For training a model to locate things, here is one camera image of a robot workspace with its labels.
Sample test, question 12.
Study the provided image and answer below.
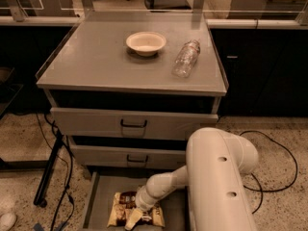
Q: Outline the grey middle drawer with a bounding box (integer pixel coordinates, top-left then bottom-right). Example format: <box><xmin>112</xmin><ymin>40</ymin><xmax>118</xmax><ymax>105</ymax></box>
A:
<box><xmin>70</xmin><ymin>136</ymin><xmax>187</xmax><ymax>169</ymax></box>

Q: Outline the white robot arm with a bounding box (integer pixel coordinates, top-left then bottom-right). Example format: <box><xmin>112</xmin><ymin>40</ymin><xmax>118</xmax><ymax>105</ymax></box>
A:
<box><xmin>125</xmin><ymin>128</ymin><xmax>259</xmax><ymax>231</ymax></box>

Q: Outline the grey drawer cabinet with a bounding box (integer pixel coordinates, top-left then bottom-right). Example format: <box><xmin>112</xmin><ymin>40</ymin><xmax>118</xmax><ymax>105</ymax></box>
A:
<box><xmin>35</xmin><ymin>11</ymin><xmax>229</xmax><ymax>181</ymax></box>

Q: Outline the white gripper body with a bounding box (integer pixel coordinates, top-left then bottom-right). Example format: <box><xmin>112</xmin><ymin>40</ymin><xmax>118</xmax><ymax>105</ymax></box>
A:
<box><xmin>135</xmin><ymin>186</ymin><xmax>159</xmax><ymax>212</ymax></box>

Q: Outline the grey open bottom drawer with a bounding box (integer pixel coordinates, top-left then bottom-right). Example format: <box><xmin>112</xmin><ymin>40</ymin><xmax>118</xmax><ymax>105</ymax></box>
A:
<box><xmin>80</xmin><ymin>168</ymin><xmax>191</xmax><ymax>231</ymax></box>

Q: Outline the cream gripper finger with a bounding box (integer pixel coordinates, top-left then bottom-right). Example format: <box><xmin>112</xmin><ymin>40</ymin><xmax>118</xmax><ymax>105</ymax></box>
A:
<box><xmin>125</xmin><ymin>208</ymin><xmax>142</xmax><ymax>231</ymax></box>

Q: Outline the black floor cable right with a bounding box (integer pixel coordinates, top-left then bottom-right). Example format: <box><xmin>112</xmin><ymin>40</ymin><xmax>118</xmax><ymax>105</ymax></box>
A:
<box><xmin>239</xmin><ymin>129</ymin><xmax>299</xmax><ymax>216</ymax></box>

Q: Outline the white shoe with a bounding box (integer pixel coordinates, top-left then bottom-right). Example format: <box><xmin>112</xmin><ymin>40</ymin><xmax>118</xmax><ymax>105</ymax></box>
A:
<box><xmin>0</xmin><ymin>213</ymin><xmax>16</xmax><ymax>231</ymax></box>

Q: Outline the brown chip bag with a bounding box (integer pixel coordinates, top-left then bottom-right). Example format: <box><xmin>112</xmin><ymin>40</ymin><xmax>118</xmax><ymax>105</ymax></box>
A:
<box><xmin>107</xmin><ymin>192</ymin><xmax>165</xmax><ymax>231</ymax></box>

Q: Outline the black floor cable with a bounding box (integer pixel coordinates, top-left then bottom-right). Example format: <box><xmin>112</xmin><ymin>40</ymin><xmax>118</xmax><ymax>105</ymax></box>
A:
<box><xmin>239</xmin><ymin>129</ymin><xmax>299</xmax><ymax>216</ymax></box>
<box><xmin>34</xmin><ymin>113</ymin><xmax>75</xmax><ymax>231</ymax></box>

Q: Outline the black floor cable left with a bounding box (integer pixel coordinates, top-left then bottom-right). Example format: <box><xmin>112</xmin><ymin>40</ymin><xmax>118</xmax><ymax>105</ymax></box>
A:
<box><xmin>34</xmin><ymin>113</ymin><xmax>75</xmax><ymax>231</ymax></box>

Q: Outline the clear plastic water bottle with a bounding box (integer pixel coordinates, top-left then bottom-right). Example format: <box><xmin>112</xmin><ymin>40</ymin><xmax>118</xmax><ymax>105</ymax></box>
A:
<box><xmin>172</xmin><ymin>39</ymin><xmax>200</xmax><ymax>78</ymax></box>

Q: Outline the white paper bowl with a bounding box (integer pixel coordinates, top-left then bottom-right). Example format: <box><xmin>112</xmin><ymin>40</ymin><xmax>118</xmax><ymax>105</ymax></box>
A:
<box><xmin>126</xmin><ymin>32</ymin><xmax>167</xmax><ymax>57</ymax></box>

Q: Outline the black table leg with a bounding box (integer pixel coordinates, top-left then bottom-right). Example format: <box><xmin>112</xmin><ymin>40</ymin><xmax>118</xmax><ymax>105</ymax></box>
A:
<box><xmin>34</xmin><ymin>131</ymin><xmax>63</xmax><ymax>208</ymax></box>

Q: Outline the grey top drawer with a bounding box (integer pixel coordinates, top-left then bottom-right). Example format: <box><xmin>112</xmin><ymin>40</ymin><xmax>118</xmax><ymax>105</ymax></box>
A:
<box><xmin>51</xmin><ymin>108</ymin><xmax>218</xmax><ymax>141</ymax></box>

